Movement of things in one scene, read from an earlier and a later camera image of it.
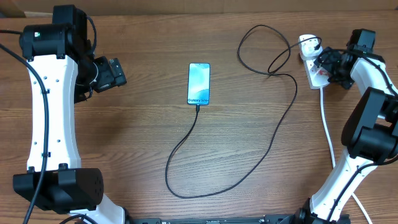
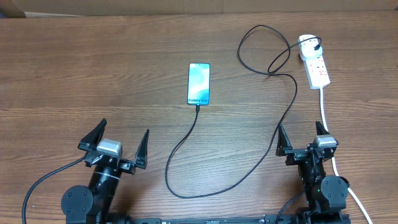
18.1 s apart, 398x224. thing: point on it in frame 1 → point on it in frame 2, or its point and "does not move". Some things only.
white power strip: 318,77 does not move
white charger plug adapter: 306,48 does not move
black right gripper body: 337,71 → 309,170
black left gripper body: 106,76 → 129,167
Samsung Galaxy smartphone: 199,83 does not move
